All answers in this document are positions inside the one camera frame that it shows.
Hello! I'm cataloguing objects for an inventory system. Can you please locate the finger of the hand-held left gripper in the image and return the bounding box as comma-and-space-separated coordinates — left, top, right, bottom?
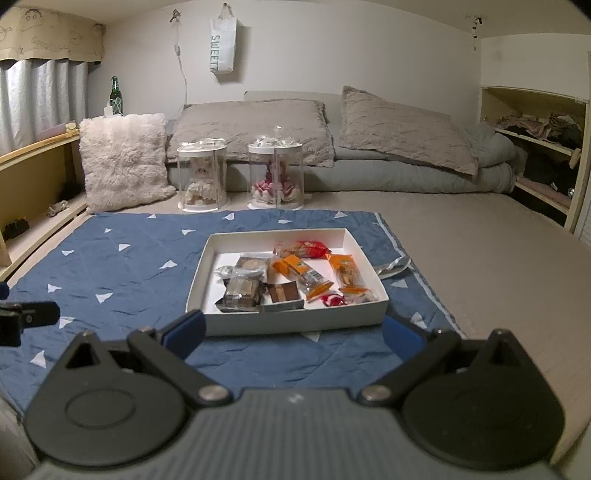
0, 301, 61, 347

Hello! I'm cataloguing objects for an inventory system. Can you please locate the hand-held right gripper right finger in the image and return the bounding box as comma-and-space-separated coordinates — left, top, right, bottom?
359, 314, 546, 408

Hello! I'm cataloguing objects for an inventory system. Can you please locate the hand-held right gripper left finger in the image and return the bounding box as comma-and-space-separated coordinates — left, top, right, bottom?
44, 310, 233, 409

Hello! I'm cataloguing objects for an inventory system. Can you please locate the dark cracker pack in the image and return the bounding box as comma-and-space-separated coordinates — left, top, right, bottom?
216, 274, 266, 312

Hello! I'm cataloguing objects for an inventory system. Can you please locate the long orange snack packet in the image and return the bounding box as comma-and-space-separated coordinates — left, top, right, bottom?
325, 253, 370, 296

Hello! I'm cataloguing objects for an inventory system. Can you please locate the clear packet with brown cookie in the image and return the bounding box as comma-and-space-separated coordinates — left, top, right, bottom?
233, 256, 271, 280

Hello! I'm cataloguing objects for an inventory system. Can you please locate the brown striped snack packet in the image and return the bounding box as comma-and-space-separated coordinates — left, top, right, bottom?
265, 282, 305, 310

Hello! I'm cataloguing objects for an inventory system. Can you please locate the white cardboard box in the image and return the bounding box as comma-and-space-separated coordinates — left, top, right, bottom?
185, 227, 390, 337

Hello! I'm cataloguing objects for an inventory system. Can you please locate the orange snack packet with barcode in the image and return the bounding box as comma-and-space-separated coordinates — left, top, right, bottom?
270, 255, 334, 303

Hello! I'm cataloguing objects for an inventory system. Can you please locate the red snack packet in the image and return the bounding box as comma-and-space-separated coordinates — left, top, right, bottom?
273, 240, 334, 259

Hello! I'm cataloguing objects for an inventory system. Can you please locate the crumpled silver wrapper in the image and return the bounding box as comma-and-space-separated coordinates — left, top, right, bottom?
374, 256, 413, 278

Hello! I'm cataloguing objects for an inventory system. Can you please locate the blue blanket with white triangles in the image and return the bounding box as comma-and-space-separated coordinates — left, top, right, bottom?
0, 210, 467, 416

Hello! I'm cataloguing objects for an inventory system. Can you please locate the white doll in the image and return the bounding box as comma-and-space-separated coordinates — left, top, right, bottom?
182, 157, 222, 206

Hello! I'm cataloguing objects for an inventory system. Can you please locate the folded grey duvet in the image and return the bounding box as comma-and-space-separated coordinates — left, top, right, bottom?
166, 121, 529, 195

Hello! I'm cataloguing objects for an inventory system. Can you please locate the pink doll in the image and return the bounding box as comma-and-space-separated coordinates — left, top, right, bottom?
252, 159, 301, 204

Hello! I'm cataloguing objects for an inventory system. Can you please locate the fluffy white pillow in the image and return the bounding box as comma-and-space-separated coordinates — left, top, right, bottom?
78, 113, 178, 214

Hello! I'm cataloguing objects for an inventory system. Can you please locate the clear cylinder display case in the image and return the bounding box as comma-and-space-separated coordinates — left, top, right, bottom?
177, 137, 230, 213
247, 131, 305, 210

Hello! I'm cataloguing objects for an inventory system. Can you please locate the grey quilted pillow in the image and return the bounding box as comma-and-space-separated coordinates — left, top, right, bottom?
166, 98, 335, 169
338, 85, 481, 178

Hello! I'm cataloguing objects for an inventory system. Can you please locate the grey curtain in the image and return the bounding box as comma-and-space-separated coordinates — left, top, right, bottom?
0, 58, 90, 155

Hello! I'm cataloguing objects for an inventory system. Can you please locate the white shelf unit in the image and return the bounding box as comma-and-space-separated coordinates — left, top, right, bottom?
478, 34, 591, 241

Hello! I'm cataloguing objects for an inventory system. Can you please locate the pile of clothes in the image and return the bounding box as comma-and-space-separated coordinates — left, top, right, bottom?
492, 111, 585, 148

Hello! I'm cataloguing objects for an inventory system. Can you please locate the beige curtain valance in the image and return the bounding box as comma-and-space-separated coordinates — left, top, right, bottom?
0, 7, 107, 65

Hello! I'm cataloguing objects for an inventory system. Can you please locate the white paper bag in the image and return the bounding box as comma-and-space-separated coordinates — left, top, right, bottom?
209, 4, 238, 75

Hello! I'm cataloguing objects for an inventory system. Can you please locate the wooden wall shelf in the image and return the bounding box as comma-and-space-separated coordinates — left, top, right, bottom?
0, 122, 90, 282

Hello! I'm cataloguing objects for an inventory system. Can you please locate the white wall cable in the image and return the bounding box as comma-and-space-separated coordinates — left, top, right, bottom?
170, 8, 190, 109

